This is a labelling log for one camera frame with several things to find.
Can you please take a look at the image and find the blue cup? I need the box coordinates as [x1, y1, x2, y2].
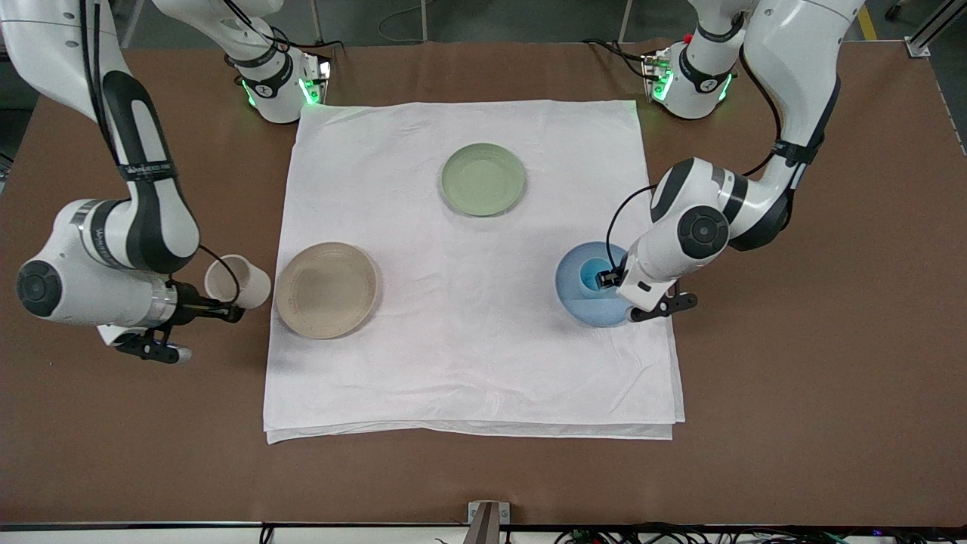
[576, 255, 610, 295]

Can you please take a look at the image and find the white mug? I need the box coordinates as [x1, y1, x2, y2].
[204, 255, 272, 310]

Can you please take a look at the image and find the light blue plate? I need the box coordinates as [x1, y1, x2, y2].
[555, 241, 643, 329]

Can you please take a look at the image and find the beige gray plate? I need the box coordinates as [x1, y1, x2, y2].
[275, 242, 381, 340]

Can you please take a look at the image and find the pale green plate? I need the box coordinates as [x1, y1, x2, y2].
[440, 142, 527, 218]

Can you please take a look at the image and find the white cloth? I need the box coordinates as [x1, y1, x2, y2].
[263, 100, 686, 445]

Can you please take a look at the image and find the thin black cable loop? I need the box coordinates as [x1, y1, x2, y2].
[198, 243, 243, 307]
[606, 184, 658, 273]

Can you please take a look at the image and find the black base cable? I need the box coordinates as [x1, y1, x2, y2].
[580, 36, 652, 78]

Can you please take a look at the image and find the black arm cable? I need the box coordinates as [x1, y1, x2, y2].
[739, 45, 782, 178]

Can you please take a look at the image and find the black cable bundle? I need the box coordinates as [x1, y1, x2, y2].
[555, 527, 967, 544]

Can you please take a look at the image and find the metal table bracket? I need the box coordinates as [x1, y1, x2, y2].
[468, 501, 511, 544]

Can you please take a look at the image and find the aluminium frame profile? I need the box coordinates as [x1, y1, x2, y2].
[905, 0, 967, 58]

